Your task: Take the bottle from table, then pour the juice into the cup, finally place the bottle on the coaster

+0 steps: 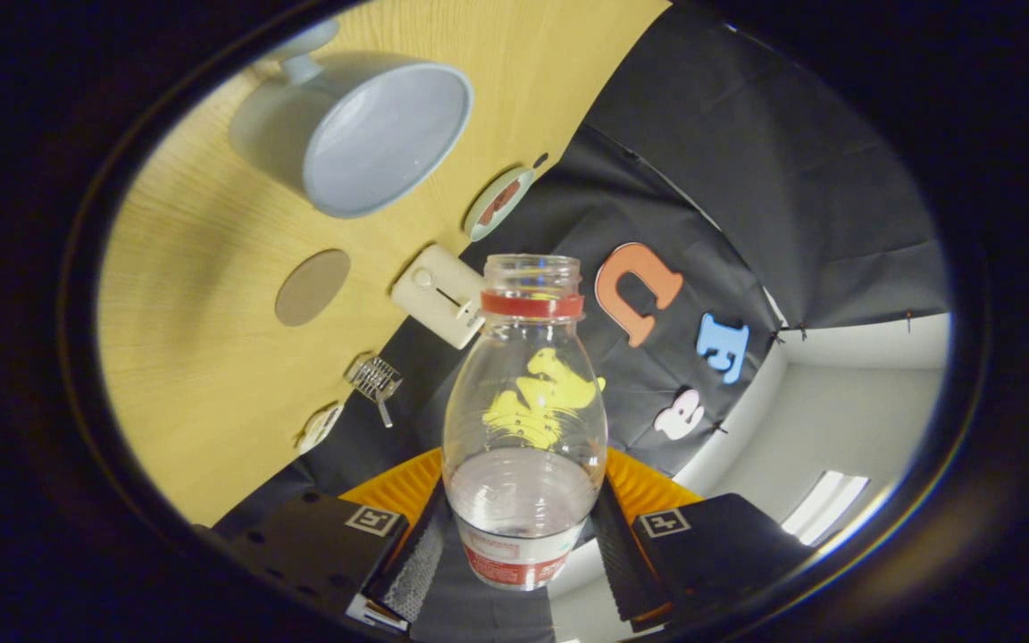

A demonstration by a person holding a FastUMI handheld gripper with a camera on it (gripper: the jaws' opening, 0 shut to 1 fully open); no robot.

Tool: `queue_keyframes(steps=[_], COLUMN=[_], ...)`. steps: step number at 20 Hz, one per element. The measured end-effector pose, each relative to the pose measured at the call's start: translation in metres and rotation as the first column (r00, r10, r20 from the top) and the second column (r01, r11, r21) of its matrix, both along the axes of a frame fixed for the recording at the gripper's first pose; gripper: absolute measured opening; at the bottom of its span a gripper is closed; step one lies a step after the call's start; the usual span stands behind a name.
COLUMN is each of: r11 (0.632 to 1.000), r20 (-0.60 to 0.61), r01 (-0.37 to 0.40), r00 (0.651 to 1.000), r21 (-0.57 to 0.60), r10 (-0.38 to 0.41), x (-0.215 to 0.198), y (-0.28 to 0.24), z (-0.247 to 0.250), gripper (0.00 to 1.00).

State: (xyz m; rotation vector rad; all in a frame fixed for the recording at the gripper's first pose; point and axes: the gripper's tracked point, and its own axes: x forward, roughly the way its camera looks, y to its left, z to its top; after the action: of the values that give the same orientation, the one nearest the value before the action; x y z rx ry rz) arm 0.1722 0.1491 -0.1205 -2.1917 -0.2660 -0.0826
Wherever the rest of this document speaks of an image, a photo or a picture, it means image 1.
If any clear juice bottle red label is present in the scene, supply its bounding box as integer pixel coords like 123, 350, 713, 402
441, 254, 610, 592

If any metal wire basket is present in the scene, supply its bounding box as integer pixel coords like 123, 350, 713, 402
345, 355, 405, 403

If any round brown coaster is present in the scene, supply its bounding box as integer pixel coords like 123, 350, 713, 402
275, 249, 352, 328

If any white cup with handle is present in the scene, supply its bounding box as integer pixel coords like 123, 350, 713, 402
229, 20, 475, 220

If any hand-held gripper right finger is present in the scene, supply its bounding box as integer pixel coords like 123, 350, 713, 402
588, 447, 815, 626

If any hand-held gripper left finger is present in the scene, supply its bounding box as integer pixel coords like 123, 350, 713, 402
233, 447, 460, 626

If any white toaster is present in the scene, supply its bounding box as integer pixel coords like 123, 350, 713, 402
390, 244, 486, 351

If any long ceiling light panel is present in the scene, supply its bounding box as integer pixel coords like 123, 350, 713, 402
781, 471, 871, 547

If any pale green plate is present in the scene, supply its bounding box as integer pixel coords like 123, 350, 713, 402
464, 166, 535, 243

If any wooden table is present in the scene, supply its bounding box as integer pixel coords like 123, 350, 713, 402
96, 0, 672, 528

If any white divided spice dish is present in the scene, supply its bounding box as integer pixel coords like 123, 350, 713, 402
297, 402, 345, 455

